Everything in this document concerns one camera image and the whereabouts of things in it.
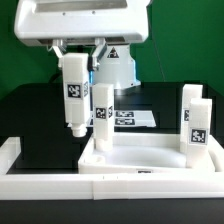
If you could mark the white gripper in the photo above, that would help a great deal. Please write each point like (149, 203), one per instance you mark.
(81, 22)

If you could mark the white desk top tray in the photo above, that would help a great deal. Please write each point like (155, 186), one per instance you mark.
(135, 153)

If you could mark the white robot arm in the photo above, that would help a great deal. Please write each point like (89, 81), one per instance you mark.
(116, 66)

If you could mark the fiducial marker sheet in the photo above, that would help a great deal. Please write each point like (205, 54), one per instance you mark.
(133, 118)

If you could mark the white U-shaped obstacle fence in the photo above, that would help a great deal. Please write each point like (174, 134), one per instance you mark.
(100, 187)

